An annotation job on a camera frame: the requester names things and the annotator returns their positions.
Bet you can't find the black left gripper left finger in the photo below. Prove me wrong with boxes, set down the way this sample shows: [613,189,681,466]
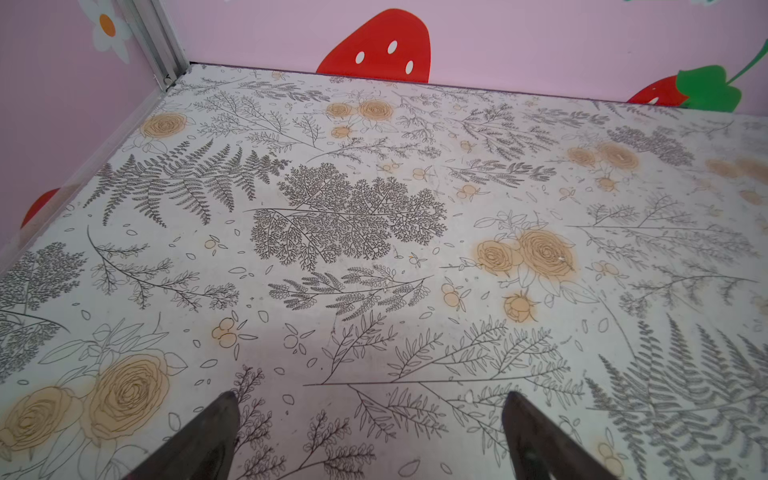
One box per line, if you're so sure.
[125,391,240,480]

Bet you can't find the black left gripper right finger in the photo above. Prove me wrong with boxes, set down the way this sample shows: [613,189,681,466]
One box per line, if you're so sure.
[501,391,615,480]

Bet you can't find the aluminium frame post left corner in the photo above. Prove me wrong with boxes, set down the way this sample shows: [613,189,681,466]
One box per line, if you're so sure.
[117,0,190,92]

